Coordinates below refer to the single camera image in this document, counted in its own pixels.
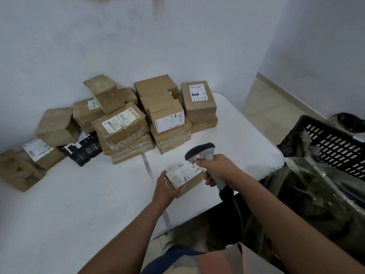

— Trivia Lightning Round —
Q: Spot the person's left hand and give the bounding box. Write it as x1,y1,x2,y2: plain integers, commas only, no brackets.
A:
152,170,180,209

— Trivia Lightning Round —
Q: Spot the person's right hand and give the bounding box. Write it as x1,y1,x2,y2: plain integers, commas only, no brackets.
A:
203,154,243,192

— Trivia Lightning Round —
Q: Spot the grey handheld barcode scanner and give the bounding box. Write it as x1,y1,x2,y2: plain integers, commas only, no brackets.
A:
185,143,229,192

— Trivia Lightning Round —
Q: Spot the small labelled cardboard box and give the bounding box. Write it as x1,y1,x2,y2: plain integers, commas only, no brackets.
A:
165,160,206,199

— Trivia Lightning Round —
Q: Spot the person's left forearm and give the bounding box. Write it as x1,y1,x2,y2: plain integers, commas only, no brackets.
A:
76,201,171,274

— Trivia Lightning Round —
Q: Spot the person's right forearm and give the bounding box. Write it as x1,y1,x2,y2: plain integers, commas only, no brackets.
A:
230,171,365,274

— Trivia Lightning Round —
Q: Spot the pile of brown cardboard boxes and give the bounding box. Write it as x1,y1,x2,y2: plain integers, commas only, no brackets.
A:
0,74,219,193

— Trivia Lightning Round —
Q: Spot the pink shirt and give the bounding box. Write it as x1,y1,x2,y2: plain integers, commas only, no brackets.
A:
197,242,286,274

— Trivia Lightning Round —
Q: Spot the black printed parcel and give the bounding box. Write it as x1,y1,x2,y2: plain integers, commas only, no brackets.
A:
61,132,103,167

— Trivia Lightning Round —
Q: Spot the clear crumpled plastic bag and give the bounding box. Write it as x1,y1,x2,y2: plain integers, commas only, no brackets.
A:
264,130,365,256

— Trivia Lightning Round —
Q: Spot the black plastic crate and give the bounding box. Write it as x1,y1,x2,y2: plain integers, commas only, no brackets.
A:
277,115,365,209

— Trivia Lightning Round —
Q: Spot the black round container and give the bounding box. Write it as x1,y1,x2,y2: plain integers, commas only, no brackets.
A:
330,112,365,135

